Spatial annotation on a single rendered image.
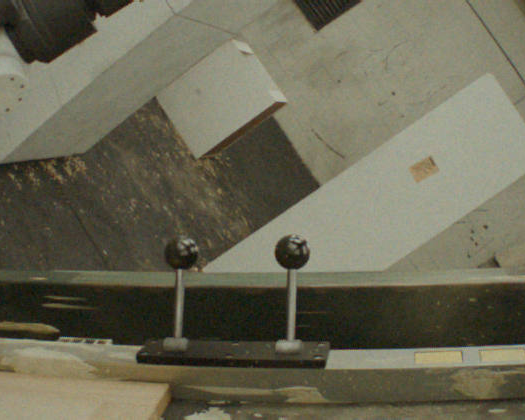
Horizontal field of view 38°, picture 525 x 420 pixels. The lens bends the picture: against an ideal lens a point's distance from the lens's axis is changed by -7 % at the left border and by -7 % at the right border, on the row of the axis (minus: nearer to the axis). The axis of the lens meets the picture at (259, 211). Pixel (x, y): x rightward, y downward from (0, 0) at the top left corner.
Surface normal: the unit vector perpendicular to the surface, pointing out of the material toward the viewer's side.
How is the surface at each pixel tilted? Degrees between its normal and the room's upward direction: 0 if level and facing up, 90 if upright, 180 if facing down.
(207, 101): 90
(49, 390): 57
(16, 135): 90
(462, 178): 90
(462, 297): 90
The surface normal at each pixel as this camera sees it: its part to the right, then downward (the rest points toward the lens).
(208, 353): -0.06, -0.97
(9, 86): 0.46, 0.76
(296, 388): -0.17, 0.23
